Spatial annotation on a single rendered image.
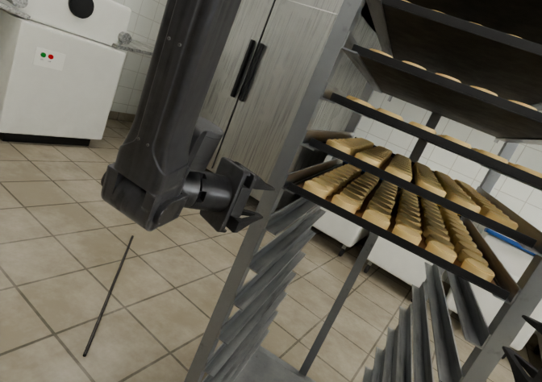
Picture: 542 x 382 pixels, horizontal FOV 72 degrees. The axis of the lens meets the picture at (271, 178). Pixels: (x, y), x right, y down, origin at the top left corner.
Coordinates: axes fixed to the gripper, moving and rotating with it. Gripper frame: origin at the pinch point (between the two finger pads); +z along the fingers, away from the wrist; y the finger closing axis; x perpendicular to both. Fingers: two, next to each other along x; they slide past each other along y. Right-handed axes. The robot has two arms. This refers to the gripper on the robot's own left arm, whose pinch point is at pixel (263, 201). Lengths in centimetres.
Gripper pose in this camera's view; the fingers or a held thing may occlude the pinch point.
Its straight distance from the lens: 63.0
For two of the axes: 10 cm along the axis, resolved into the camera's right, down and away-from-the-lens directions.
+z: 7.0, 1.7, 6.9
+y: 3.9, -9.0, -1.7
